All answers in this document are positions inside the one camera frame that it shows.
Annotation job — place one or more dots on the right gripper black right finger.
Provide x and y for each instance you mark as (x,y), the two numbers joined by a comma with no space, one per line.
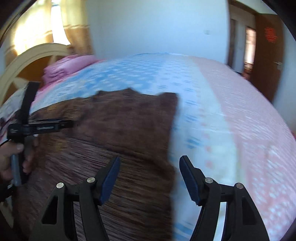
(242,218)

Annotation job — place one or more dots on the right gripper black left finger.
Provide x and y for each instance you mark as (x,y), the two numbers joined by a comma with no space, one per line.
(57,222)

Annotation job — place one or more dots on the brown knitted sweater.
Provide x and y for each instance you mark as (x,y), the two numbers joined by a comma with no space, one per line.
(134,126)

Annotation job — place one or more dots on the person's left hand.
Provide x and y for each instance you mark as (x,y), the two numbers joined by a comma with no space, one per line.
(10,149)

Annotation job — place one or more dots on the cream wooden headboard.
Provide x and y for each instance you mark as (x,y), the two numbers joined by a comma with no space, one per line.
(30,65)

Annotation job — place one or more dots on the folded pink quilt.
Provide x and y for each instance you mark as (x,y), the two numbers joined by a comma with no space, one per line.
(67,66)

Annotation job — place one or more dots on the blue polka dot bed blanket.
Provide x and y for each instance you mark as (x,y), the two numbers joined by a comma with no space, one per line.
(225,126)

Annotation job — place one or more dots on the yellow patterned curtain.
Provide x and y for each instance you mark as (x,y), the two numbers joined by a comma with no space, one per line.
(62,22)

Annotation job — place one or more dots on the brown wooden door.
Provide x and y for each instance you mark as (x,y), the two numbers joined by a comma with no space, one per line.
(265,76)

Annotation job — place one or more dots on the red paper door decoration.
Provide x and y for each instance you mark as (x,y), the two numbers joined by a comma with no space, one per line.
(270,34)

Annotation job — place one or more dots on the silver door handle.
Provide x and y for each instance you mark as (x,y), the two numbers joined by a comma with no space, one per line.
(279,65)

